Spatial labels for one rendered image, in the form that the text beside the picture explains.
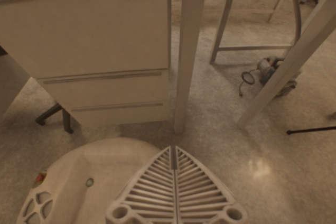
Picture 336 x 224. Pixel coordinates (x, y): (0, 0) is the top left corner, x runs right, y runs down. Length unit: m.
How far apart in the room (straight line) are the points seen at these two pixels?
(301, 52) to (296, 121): 0.78
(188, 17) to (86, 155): 0.59
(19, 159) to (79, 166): 0.75
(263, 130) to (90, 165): 1.10
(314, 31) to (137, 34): 0.59
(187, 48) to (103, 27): 0.25
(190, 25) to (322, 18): 0.43
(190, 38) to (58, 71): 0.46
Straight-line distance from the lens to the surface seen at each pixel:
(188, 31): 0.45
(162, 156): 0.16
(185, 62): 0.50
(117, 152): 0.57
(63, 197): 0.63
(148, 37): 0.46
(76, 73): 0.59
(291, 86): 1.42
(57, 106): 1.29
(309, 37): 0.71
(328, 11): 0.69
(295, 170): 1.18
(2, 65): 1.42
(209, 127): 1.03
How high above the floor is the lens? 0.87
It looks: 55 degrees down
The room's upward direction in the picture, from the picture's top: 1 degrees counter-clockwise
